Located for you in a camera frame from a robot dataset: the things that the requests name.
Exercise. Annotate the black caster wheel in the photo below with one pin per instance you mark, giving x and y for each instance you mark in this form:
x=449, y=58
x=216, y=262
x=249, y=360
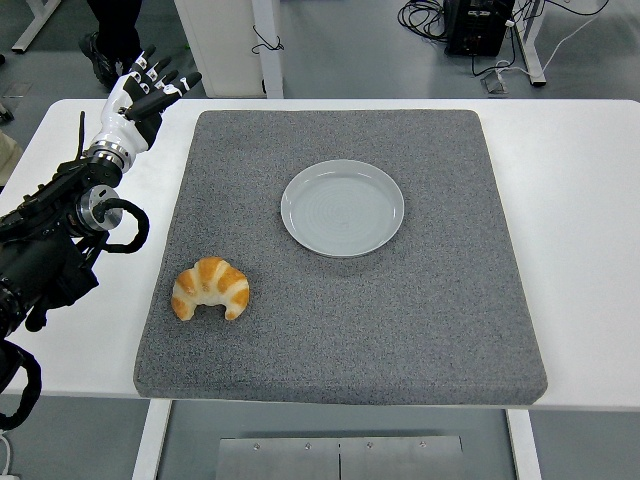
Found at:
x=6, y=112

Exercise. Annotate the beige fabric item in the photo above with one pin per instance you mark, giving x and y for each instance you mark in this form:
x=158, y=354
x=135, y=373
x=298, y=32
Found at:
x=7, y=157

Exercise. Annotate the small grey floor bracket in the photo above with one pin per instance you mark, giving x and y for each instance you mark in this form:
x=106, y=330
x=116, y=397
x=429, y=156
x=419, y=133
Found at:
x=495, y=84

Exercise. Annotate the white cabinet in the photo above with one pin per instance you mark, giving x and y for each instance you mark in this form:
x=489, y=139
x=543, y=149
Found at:
x=215, y=40

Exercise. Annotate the white desk frame foot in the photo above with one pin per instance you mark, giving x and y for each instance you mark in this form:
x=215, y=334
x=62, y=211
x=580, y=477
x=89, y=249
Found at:
x=32, y=27

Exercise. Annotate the grey floor socket plate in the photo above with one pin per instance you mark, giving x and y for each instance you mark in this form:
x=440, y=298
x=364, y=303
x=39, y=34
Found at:
x=17, y=89

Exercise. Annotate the white upright post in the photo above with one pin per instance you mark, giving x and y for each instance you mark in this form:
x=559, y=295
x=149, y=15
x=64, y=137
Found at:
x=270, y=75

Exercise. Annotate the white table leg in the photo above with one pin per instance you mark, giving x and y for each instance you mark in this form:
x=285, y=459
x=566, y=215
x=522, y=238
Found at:
x=150, y=440
x=525, y=445

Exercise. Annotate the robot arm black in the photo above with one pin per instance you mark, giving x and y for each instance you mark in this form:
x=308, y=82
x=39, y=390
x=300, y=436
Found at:
x=40, y=260

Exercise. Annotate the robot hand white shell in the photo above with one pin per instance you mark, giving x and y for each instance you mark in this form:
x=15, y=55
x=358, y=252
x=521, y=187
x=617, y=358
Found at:
x=122, y=127

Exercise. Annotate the grey speckled mat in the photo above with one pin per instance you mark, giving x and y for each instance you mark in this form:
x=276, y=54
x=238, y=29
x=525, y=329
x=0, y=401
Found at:
x=350, y=325

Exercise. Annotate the white desk leg with foot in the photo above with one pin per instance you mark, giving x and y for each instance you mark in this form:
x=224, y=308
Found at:
x=531, y=40

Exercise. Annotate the croissant bread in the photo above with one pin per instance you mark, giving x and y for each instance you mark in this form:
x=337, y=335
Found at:
x=210, y=280

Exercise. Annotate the black computer case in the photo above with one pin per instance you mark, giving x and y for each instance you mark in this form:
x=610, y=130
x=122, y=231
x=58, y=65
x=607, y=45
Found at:
x=477, y=25

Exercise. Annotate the person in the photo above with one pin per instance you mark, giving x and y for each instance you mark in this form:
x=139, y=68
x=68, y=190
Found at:
x=117, y=25

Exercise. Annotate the grey round plate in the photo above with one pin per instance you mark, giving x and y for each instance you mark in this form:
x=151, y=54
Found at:
x=340, y=215

